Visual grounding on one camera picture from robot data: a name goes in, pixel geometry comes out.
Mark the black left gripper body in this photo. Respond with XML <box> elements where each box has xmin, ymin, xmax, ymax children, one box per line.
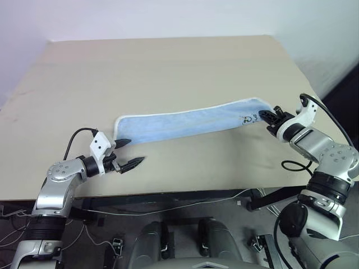
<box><xmin>102</xmin><ymin>152</ymin><xmax>122</xmax><ymax>174</ymax></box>

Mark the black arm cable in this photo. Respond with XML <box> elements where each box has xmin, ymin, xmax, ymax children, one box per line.
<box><xmin>281</xmin><ymin>94</ymin><xmax>356</xmax><ymax>172</ymax></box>
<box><xmin>63</xmin><ymin>128</ymin><xmax>98</xmax><ymax>161</ymax></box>

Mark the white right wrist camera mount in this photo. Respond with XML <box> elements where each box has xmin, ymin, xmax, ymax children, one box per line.
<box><xmin>275</xmin><ymin>99</ymin><xmax>319</xmax><ymax>140</ymax></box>

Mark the light blue towel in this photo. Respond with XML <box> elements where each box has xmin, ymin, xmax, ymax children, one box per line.
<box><xmin>113</xmin><ymin>96</ymin><xmax>274</xmax><ymax>147</ymax></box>

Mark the thin white cable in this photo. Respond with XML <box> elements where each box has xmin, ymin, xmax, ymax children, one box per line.
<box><xmin>82</xmin><ymin>188</ymin><xmax>255</xmax><ymax>217</ymax></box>

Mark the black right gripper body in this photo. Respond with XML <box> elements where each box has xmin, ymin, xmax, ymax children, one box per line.
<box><xmin>266</xmin><ymin>105</ymin><xmax>294</xmax><ymax>134</ymax></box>

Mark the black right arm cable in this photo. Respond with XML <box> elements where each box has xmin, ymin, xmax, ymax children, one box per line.
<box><xmin>281</xmin><ymin>94</ymin><xmax>356</xmax><ymax>172</ymax></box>

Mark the metal caster bracket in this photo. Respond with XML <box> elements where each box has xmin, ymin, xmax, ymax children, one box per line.
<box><xmin>248</xmin><ymin>235</ymin><xmax>266</xmax><ymax>252</ymax></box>
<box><xmin>111</xmin><ymin>238</ymin><xmax>125</xmax><ymax>256</ymax></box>

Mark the black metal table frame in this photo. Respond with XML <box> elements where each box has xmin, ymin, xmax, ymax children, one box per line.
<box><xmin>68</xmin><ymin>185</ymin><xmax>311</xmax><ymax>225</ymax></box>

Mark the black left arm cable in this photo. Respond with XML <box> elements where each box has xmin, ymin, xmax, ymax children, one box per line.
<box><xmin>63</xmin><ymin>128</ymin><xmax>98</xmax><ymax>161</ymax></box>

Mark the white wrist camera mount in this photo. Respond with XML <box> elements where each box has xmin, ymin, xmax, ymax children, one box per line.
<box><xmin>89</xmin><ymin>131</ymin><xmax>116</xmax><ymax>174</ymax></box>
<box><xmin>275</xmin><ymin>99</ymin><xmax>319</xmax><ymax>140</ymax></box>

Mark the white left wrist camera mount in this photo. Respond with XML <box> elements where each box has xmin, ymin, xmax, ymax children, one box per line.
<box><xmin>89</xmin><ymin>131</ymin><xmax>116</xmax><ymax>174</ymax></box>

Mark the black metal frame post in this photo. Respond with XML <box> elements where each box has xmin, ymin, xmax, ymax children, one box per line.
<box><xmin>257</xmin><ymin>234</ymin><xmax>284</xmax><ymax>269</ymax></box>

